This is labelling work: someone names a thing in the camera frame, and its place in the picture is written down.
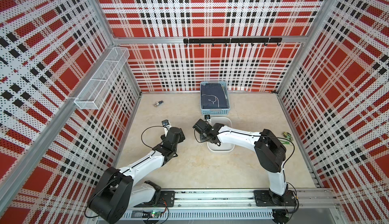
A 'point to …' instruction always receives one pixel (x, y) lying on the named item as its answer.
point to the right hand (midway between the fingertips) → (208, 133)
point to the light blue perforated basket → (216, 112)
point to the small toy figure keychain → (157, 103)
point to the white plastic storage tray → (226, 121)
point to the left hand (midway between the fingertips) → (177, 131)
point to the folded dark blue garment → (214, 96)
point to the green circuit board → (151, 214)
